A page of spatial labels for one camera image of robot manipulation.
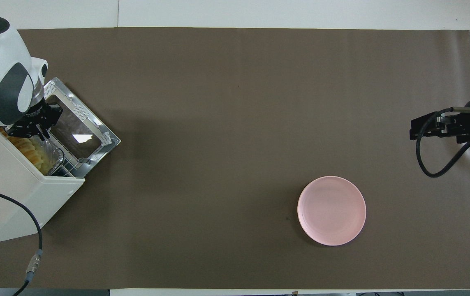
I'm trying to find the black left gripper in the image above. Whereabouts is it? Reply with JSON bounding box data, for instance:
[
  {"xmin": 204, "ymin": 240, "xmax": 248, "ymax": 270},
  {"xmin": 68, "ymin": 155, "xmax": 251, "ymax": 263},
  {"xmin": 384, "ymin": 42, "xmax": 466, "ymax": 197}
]
[{"xmin": 7, "ymin": 98, "xmax": 63, "ymax": 141}]

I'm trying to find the wire oven rack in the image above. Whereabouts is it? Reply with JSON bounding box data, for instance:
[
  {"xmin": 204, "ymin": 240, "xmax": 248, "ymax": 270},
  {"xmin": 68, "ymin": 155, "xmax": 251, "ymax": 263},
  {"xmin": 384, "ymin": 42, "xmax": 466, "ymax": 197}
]
[{"xmin": 48, "ymin": 140, "xmax": 85, "ymax": 178}]

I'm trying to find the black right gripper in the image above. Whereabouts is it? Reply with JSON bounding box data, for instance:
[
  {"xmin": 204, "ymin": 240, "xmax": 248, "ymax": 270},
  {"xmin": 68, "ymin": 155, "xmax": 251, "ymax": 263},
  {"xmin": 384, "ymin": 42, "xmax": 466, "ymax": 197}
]
[{"xmin": 410, "ymin": 108, "xmax": 470, "ymax": 144}]

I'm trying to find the pink round plate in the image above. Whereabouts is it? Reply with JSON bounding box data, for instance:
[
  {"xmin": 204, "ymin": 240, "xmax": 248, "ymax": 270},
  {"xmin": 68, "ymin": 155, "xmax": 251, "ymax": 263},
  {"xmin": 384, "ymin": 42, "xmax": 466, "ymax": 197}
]
[{"xmin": 297, "ymin": 176, "xmax": 367, "ymax": 246}]

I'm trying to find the sliced yellow bread loaf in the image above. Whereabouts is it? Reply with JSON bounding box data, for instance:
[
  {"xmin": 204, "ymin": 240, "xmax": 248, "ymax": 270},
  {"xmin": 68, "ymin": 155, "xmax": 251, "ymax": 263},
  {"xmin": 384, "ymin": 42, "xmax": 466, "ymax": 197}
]
[{"xmin": 0, "ymin": 127, "xmax": 54, "ymax": 175}]

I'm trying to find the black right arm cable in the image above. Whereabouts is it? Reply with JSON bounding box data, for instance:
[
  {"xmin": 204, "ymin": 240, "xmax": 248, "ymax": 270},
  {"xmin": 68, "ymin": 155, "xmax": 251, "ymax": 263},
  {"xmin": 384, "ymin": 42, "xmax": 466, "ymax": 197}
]
[{"xmin": 416, "ymin": 108, "xmax": 470, "ymax": 178}]

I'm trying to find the glass oven door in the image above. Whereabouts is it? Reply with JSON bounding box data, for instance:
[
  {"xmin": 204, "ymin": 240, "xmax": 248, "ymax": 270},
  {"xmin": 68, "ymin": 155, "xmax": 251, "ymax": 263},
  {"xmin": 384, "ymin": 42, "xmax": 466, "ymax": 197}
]
[{"xmin": 42, "ymin": 77, "xmax": 121, "ymax": 171}]

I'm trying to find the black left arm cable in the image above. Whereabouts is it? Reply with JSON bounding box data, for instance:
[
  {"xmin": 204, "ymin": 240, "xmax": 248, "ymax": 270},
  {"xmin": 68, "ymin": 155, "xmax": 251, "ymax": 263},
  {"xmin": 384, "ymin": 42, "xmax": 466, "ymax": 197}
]
[{"xmin": 0, "ymin": 184, "xmax": 44, "ymax": 296}]

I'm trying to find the cream toaster oven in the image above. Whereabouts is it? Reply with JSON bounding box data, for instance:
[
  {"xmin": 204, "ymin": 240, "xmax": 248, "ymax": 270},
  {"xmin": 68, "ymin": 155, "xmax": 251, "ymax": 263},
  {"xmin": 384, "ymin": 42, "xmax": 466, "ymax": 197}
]
[{"xmin": 0, "ymin": 123, "xmax": 85, "ymax": 245}]

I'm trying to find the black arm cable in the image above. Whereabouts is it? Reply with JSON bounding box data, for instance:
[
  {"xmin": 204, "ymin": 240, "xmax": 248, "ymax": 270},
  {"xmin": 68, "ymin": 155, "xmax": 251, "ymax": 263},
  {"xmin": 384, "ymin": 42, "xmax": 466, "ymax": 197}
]
[
  {"xmin": 416, "ymin": 108, "xmax": 470, "ymax": 178},
  {"xmin": 0, "ymin": 184, "xmax": 44, "ymax": 296}
]

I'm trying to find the brown table mat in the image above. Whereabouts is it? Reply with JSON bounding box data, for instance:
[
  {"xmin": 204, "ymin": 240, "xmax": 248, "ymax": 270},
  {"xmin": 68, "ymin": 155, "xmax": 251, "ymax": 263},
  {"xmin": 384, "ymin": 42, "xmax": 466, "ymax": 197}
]
[{"xmin": 0, "ymin": 27, "xmax": 470, "ymax": 289}]

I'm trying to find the aluminium foil tray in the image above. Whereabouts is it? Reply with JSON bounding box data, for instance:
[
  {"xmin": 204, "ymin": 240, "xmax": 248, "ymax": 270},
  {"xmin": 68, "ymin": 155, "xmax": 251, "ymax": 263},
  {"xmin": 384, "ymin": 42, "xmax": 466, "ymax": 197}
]
[{"xmin": 0, "ymin": 127, "xmax": 65, "ymax": 176}]

